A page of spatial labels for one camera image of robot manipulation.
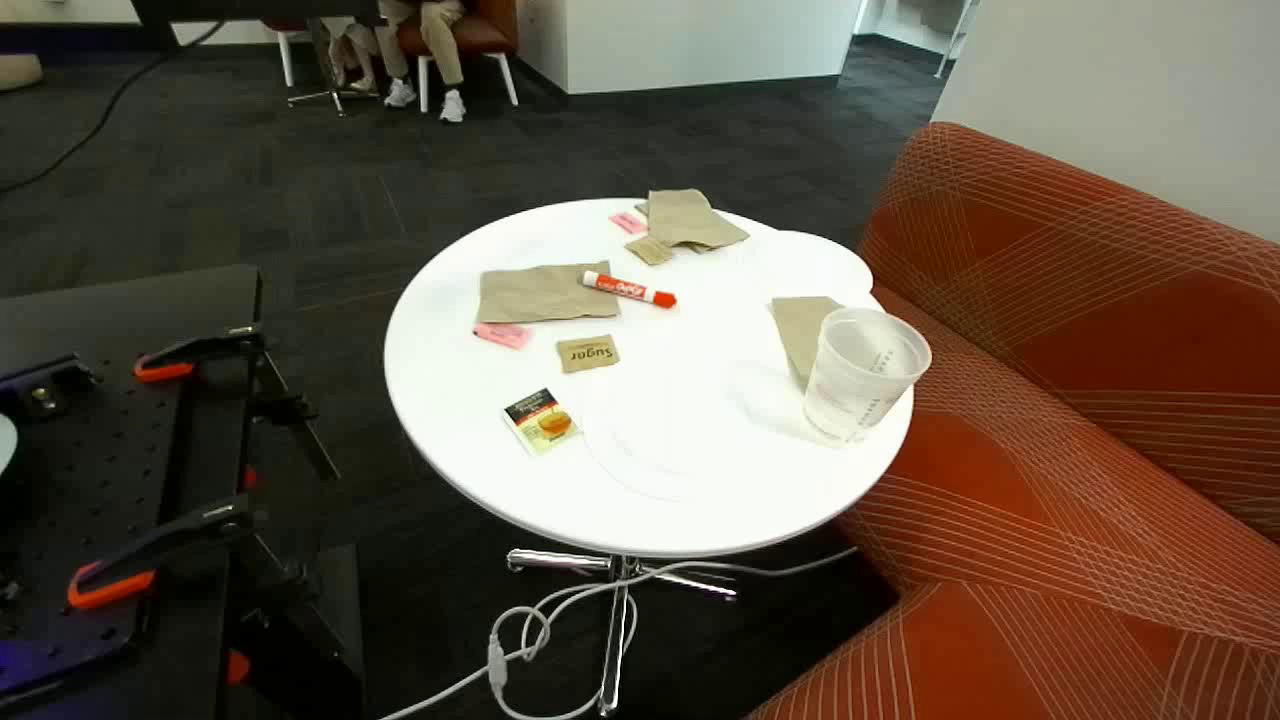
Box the red marker white cap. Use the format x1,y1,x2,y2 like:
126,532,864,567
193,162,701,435
581,266,681,314

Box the clear plastic mug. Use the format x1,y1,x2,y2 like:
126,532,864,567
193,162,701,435
801,302,938,444

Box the brown sugar packet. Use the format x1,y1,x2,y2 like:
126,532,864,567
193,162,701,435
553,330,623,375
623,231,681,270

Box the black orange tea packet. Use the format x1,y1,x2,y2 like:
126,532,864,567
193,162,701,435
501,385,581,454

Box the large brown paper napkin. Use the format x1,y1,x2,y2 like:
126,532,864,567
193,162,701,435
473,258,623,330

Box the notched brown paper napkin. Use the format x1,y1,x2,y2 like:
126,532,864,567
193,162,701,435
640,184,752,255

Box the small brown paper napkin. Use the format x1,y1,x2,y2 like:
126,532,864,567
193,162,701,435
768,293,849,393

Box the chrome table base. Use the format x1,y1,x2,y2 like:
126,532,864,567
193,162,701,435
504,538,740,720

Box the white counter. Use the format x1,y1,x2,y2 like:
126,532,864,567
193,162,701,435
518,0,864,99

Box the red chair white legs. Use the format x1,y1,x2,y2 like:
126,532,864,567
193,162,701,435
273,0,525,119

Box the seated person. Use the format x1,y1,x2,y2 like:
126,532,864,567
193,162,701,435
323,0,473,128

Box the orange patterned sofa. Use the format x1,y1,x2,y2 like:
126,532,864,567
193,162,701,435
752,114,1280,720

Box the black orange bar clamp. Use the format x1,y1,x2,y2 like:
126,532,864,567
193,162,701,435
65,491,363,720
127,318,345,483

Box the black robot cart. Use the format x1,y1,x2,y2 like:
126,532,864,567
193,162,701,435
0,258,373,720

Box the beige round cushion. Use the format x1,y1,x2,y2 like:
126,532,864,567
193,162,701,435
0,51,54,95

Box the white cable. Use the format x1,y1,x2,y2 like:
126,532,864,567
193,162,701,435
377,537,864,720

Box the black floor cable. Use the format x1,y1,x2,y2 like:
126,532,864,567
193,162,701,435
0,16,232,199

